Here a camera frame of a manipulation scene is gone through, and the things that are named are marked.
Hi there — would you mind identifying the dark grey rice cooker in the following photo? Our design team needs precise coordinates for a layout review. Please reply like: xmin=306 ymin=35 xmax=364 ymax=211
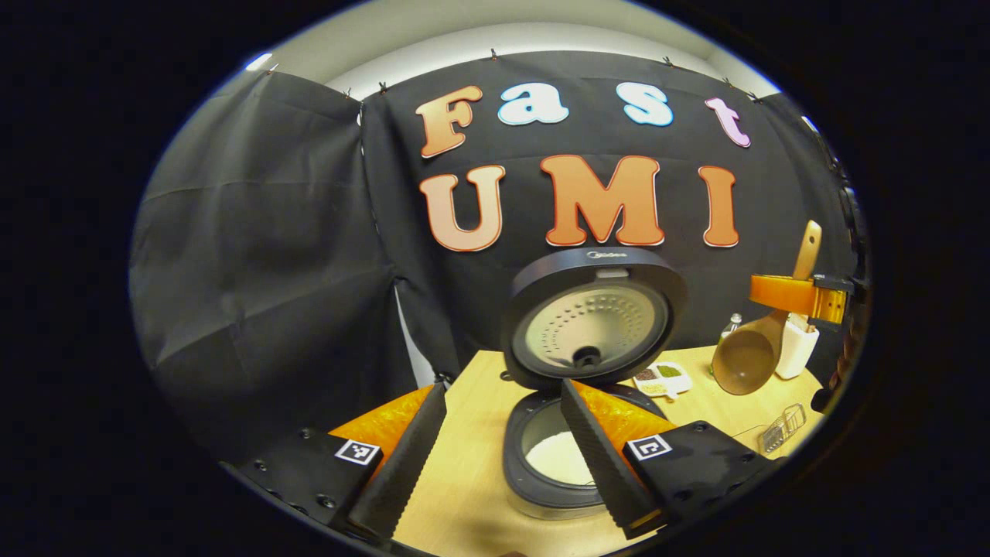
xmin=501 ymin=248 xmax=688 ymax=521

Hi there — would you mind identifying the wooden spoon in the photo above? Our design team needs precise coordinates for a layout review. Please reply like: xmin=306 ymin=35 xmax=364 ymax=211
xmin=712 ymin=220 xmax=823 ymax=397

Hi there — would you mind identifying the green drink bottle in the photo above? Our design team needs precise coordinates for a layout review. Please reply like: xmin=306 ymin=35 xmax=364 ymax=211
xmin=708 ymin=313 xmax=744 ymax=377

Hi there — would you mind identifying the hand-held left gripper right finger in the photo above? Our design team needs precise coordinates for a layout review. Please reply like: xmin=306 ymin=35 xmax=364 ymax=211
xmin=558 ymin=378 xmax=777 ymax=541

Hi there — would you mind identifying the white rice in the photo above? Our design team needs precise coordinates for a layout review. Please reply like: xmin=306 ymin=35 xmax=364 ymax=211
xmin=525 ymin=432 xmax=597 ymax=487

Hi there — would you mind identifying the white divided dish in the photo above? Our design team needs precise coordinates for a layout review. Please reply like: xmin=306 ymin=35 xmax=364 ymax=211
xmin=632 ymin=361 xmax=694 ymax=400

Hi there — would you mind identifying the white toaster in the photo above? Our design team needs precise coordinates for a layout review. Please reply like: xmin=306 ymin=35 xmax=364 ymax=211
xmin=775 ymin=313 xmax=821 ymax=381

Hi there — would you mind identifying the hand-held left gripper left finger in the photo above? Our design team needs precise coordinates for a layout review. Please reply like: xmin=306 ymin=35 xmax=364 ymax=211
xmin=219 ymin=381 xmax=449 ymax=545

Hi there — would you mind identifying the black backdrop cloth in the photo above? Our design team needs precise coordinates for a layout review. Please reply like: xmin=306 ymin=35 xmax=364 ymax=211
xmin=129 ymin=50 xmax=861 ymax=465

